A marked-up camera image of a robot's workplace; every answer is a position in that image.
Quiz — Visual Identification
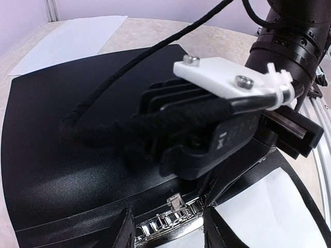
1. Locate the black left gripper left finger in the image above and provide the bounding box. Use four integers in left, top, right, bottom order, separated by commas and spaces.
110, 206, 136, 247

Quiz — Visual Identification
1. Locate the black clip file folder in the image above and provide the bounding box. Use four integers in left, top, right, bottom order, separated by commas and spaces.
1, 43, 326, 248

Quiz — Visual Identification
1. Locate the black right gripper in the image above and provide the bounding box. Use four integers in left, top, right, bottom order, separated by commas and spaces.
199, 106, 324, 204

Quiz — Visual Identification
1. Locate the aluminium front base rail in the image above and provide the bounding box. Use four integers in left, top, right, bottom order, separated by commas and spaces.
302, 49, 331, 220

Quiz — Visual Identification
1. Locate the blank white paper sheet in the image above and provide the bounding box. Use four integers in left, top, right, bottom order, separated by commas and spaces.
9, 15, 127, 76

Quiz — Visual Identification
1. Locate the aluminium frame post right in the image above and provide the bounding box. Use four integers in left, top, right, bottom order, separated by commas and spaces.
44, 0, 59, 22

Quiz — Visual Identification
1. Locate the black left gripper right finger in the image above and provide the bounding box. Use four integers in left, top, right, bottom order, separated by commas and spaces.
203, 206, 249, 248

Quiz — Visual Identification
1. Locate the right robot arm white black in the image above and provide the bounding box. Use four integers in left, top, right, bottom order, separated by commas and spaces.
201, 1, 330, 205

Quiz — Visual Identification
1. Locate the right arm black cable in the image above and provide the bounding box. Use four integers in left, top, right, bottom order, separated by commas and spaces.
59, 0, 233, 161

